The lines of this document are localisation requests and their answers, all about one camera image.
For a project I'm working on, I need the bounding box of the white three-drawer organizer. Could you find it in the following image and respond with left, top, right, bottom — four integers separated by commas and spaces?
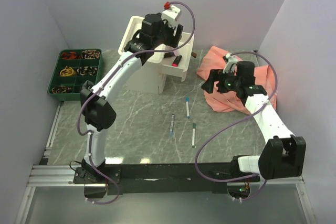
126, 32, 194, 94

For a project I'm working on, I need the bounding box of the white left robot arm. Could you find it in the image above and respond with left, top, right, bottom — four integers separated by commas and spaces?
80, 6, 193, 183

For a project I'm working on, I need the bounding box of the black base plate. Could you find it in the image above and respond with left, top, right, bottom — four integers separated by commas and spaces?
73, 163, 260, 199

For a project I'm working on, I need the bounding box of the blue cap white marker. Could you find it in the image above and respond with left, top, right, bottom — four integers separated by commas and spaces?
185, 97, 190, 119

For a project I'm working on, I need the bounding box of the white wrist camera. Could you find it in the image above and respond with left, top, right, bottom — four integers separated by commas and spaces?
223, 53, 238, 73
161, 2, 181, 29

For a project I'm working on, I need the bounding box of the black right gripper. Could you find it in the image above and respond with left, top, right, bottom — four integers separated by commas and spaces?
201, 68, 240, 94

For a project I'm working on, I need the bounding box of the purple black highlighter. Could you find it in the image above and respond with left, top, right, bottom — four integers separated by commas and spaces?
164, 52, 175, 58

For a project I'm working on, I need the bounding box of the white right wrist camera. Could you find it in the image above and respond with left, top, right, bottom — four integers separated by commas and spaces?
223, 53, 238, 73

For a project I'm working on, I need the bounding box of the aluminium rail frame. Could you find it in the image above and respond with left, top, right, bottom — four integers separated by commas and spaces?
14, 103, 316, 224

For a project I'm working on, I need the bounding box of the thin blue pen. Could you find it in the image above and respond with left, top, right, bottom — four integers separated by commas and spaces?
170, 114, 175, 138

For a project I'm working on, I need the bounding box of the pink black highlighter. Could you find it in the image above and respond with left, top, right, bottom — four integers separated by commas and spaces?
172, 55, 182, 67

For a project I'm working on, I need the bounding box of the green compartment tray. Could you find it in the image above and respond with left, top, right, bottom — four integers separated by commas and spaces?
48, 48, 103, 101

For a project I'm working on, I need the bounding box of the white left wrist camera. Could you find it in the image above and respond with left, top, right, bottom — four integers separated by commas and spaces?
161, 2, 181, 29

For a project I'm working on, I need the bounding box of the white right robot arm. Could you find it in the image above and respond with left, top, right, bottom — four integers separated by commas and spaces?
202, 61, 306, 181

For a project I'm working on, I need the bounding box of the green cap white marker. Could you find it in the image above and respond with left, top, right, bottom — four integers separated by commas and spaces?
191, 123, 196, 148

